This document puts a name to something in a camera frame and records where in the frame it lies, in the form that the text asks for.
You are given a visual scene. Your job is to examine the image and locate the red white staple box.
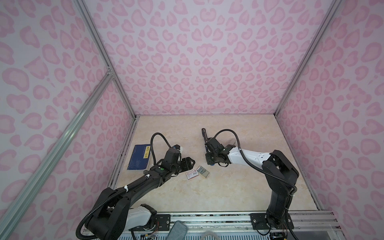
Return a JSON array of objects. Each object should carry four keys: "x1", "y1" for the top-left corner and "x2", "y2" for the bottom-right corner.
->
[{"x1": 186, "y1": 169, "x2": 199, "y2": 180}]

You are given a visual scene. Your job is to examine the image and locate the silver staple tray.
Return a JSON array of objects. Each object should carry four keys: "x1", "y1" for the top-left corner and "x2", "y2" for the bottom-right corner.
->
[{"x1": 197, "y1": 166, "x2": 210, "y2": 178}]

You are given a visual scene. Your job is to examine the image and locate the blue black stapler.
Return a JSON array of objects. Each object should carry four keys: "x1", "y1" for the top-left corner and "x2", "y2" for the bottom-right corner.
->
[{"x1": 202, "y1": 128, "x2": 211, "y2": 165}]

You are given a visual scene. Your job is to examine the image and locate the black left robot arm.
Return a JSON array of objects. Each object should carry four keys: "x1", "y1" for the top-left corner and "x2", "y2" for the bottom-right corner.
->
[{"x1": 76, "y1": 148, "x2": 196, "y2": 240}]

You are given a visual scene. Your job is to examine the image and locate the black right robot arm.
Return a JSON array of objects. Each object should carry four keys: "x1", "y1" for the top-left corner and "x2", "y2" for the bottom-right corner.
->
[{"x1": 205, "y1": 138, "x2": 300, "y2": 229}]

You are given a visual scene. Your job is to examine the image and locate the dark blue booklet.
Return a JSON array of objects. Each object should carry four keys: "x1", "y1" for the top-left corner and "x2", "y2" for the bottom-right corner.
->
[{"x1": 127, "y1": 144, "x2": 151, "y2": 171}]

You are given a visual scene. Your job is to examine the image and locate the grey cloth pad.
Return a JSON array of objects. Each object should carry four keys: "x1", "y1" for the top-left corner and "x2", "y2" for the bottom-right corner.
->
[{"x1": 166, "y1": 221, "x2": 188, "y2": 240}]

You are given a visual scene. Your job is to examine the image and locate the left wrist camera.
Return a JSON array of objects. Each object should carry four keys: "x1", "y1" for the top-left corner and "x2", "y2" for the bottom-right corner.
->
[{"x1": 172, "y1": 145, "x2": 183, "y2": 153}]

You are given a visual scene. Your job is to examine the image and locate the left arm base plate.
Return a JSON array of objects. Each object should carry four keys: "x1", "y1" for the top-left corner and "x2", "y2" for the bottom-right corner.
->
[{"x1": 133, "y1": 214, "x2": 171, "y2": 232}]

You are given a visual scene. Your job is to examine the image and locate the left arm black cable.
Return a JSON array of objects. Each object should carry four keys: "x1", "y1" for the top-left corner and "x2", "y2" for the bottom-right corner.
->
[{"x1": 74, "y1": 132, "x2": 172, "y2": 240}]

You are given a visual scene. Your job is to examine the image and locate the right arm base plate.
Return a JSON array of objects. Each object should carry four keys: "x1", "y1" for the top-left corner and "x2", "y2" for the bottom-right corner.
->
[{"x1": 250, "y1": 213, "x2": 295, "y2": 231}]

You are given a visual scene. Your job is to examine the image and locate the aluminium front rail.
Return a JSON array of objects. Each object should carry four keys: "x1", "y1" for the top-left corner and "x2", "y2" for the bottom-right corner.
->
[{"x1": 80, "y1": 210, "x2": 343, "y2": 240}]

